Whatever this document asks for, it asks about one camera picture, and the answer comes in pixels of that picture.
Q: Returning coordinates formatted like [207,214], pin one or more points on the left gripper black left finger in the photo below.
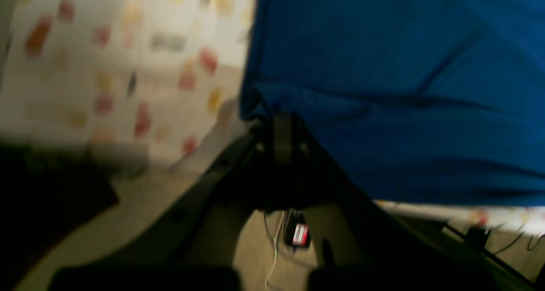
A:
[191,246]

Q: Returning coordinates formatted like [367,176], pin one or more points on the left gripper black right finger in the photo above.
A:
[362,248]

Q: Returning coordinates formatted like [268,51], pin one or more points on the dark blue t-shirt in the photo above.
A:
[418,101]

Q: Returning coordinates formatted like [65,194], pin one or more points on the black box with red label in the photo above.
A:
[296,231]

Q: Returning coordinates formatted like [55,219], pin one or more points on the white terrazzo tablecloth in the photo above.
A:
[162,77]

